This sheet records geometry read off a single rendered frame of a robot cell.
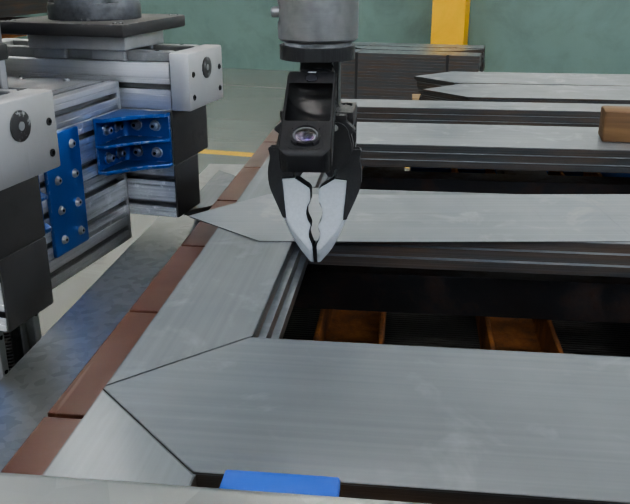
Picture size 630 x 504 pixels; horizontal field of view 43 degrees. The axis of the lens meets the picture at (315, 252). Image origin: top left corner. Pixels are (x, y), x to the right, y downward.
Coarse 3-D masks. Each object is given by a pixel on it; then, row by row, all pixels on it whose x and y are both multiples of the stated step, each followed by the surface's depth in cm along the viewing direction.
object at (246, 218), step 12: (240, 204) 98; (252, 204) 98; (264, 204) 98; (216, 216) 94; (228, 216) 94; (240, 216) 94; (252, 216) 94; (264, 216) 94; (228, 228) 90; (240, 228) 90; (252, 228) 90
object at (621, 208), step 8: (592, 200) 100; (600, 200) 100; (608, 200) 100; (616, 200) 100; (624, 200) 100; (600, 208) 97; (608, 208) 97; (616, 208) 97; (624, 208) 97; (608, 216) 94; (616, 216) 94; (624, 216) 94; (624, 224) 91
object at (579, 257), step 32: (384, 160) 129; (416, 160) 129; (448, 160) 129; (480, 160) 128; (512, 160) 127; (544, 160) 127; (576, 160) 126; (608, 160) 126; (384, 192) 104; (416, 192) 104; (448, 192) 104; (288, 256) 83; (352, 256) 88; (384, 256) 88; (416, 256) 88; (448, 256) 87; (480, 256) 87; (512, 256) 86; (544, 256) 86; (576, 256) 86; (608, 256) 85; (288, 288) 79; (288, 320) 75
